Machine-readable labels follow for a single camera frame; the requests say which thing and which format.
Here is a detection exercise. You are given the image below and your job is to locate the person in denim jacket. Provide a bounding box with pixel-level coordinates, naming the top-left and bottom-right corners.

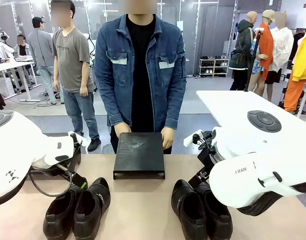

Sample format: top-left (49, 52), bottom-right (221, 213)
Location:
top-left (94, 13), bottom-right (187, 155)

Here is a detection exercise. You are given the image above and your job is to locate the white desk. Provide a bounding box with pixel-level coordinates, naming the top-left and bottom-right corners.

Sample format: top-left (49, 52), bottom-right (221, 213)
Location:
top-left (0, 57), bottom-right (42, 103)

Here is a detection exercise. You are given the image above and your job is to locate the man in grey t-shirt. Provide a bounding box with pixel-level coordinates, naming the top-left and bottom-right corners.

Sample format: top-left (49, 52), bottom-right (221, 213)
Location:
top-left (50, 0), bottom-right (102, 153)

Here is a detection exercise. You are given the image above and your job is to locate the person's left hand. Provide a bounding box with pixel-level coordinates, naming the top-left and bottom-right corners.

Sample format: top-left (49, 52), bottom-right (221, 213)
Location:
top-left (160, 126), bottom-right (175, 151)

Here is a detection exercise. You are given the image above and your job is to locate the thick black gripper cable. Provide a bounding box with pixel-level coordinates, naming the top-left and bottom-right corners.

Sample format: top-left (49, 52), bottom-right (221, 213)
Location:
top-left (28, 169), bottom-right (76, 199)

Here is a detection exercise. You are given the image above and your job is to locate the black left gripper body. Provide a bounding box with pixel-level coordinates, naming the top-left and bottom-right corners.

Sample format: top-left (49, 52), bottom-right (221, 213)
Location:
top-left (30, 149), bottom-right (82, 177)

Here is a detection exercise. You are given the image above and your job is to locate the white power strip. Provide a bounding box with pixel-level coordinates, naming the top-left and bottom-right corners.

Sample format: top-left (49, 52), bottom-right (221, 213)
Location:
top-left (183, 128), bottom-right (204, 148)

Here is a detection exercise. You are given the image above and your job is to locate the white shoe rack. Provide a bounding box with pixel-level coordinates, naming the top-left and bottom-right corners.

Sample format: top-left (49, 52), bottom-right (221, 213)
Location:
top-left (199, 55), bottom-right (230, 78)

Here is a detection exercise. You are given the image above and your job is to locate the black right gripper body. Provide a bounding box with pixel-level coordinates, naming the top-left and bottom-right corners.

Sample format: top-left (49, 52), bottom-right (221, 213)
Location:
top-left (196, 130), bottom-right (219, 177)

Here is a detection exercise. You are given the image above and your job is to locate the seated person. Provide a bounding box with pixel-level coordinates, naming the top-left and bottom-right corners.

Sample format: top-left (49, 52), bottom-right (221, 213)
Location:
top-left (13, 34), bottom-right (33, 60)

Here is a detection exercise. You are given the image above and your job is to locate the mannequin in dark jacket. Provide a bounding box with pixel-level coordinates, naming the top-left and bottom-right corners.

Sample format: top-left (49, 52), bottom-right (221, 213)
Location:
top-left (228, 10), bottom-right (260, 92)

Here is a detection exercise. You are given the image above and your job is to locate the person's right hand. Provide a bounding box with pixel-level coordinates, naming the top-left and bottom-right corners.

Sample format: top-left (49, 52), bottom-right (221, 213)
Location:
top-left (114, 122), bottom-right (132, 137)

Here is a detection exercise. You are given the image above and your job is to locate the person in white shirt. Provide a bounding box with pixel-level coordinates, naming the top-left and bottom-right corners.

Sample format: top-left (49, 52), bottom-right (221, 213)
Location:
top-left (264, 11), bottom-right (295, 102)

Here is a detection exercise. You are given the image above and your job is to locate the man in grey jacket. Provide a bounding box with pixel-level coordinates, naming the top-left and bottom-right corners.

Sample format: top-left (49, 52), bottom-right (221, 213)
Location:
top-left (27, 16), bottom-right (59, 106)

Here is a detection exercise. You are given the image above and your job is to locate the person's left forearm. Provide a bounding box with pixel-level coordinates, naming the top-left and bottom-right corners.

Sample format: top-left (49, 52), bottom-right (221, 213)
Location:
top-left (162, 82), bottom-right (187, 131)

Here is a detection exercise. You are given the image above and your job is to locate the white table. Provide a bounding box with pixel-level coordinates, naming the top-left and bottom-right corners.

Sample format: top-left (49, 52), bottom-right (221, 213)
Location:
top-left (196, 89), bottom-right (306, 131)

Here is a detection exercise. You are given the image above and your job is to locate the mannequin in yellow jacket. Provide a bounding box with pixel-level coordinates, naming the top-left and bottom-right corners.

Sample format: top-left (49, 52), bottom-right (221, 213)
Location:
top-left (283, 29), bottom-right (306, 114)

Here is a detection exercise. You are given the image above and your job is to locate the person's right forearm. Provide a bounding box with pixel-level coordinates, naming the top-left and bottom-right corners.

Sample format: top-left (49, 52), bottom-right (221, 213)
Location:
top-left (102, 82), bottom-right (133, 127)

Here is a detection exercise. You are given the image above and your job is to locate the mannequin in orange garment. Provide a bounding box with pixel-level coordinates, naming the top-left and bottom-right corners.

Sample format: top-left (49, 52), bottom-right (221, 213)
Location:
top-left (247, 9), bottom-right (276, 101)

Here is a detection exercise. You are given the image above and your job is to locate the black shoe stand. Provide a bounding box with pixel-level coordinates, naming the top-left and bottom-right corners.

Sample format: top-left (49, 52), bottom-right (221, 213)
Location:
top-left (113, 132), bottom-right (166, 181)

